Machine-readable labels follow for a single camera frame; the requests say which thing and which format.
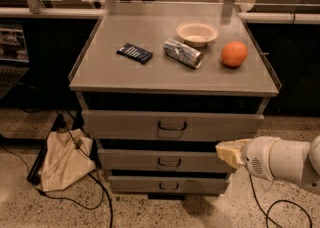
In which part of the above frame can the grey metal drawer cabinet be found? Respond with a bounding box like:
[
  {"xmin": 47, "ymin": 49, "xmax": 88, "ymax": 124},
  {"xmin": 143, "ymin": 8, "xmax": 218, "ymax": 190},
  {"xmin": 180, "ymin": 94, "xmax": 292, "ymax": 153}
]
[{"xmin": 68, "ymin": 1, "xmax": 282, "ymax": 202}]

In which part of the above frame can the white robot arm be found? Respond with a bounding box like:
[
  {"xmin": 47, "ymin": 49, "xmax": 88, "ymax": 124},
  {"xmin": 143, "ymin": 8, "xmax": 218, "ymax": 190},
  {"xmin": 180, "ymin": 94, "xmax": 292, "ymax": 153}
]
[{"xmin": 216, "ymin": 136, "xmax": 320, "ymax": 195}]

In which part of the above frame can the dark blue snack bar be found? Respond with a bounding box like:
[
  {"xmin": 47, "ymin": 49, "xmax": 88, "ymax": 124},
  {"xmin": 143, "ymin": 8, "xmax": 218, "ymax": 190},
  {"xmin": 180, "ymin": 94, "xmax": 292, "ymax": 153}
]
[{"xmin": 116, "ymin": 43, "xmax": 153, "ymax": 64}]

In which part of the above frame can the laptop computer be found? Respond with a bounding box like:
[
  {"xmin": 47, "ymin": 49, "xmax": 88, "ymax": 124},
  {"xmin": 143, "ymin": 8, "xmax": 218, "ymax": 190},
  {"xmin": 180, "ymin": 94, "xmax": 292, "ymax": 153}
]
[{"xmin": 0, "ymin": 20, "xmax": 30, "ymax": 99}]

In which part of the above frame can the grey drawer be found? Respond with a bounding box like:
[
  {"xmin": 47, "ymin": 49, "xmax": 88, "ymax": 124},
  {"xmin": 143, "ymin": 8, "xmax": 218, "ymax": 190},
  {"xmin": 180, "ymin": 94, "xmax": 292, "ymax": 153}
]
[
  {"xmin": 82, "ymin": 110, "xmax": 264, "ymax": 141},
  {"xmin": 98, "ymin": 149, "xmax": 234, "ymax": 173},
  {"xmin": 108, "ymin": 176, "xmax": 229, "ymax": 195}
]

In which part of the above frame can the orange fruit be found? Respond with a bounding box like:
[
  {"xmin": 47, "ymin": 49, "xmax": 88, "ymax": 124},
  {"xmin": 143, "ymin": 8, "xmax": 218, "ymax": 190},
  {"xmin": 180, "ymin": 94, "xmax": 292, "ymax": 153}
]
[{"xmin": 221, "ymin": 41, "xmax": 248, "ymax": 67}]

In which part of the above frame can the white paper bowl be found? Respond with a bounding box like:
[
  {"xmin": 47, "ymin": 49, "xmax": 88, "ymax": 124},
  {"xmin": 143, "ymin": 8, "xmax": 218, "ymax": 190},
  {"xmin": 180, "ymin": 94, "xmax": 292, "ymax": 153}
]
[{"xmin": 176, "ymin": 21, "xmax": 219, "ymax": 47}]

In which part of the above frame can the black cable right floor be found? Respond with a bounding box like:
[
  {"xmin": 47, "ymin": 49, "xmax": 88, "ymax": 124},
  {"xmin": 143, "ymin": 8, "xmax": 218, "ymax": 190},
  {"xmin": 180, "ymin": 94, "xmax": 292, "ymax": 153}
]
[{"xmin": 248, "ymin": 173, "xmax": 314, "ymax": 228}]

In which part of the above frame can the beige cloth bag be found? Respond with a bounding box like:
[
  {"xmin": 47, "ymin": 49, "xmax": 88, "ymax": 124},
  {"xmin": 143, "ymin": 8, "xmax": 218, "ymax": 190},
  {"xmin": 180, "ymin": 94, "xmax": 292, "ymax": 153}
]
[{"xmin": 41, "ymin": 129, "xmax": 96, "ymax": 192}]

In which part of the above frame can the grey bottom drawer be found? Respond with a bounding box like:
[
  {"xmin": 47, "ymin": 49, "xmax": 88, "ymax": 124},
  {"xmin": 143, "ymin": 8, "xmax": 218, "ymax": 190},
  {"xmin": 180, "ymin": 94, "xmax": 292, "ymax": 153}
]
[{"xmin": 108, "ymin": 176, "xmax": 229, "ymax": 195}]

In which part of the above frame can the grey top drawer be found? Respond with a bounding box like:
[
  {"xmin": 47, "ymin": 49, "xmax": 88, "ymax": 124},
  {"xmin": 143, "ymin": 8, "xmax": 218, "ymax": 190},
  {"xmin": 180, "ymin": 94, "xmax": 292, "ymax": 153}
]
[{"xmin": 82, "ymin": 110, "xmax": 264, "ymax": 141}]

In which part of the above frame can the silver crushed can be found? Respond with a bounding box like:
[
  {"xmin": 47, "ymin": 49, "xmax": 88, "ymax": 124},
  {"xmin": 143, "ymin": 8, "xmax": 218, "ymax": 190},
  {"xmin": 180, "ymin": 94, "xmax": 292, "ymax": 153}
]
[{"xmin": 163, "ymin": 38, "xmax": 203, "ymax": 69}]

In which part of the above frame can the grey middle drawer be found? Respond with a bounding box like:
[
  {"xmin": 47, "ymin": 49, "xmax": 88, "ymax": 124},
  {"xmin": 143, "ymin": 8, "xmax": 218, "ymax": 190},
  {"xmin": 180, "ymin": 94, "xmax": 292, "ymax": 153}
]
[{"xmin": 98, "ymin": 149, "xmax": 234, "ymax": 173}]

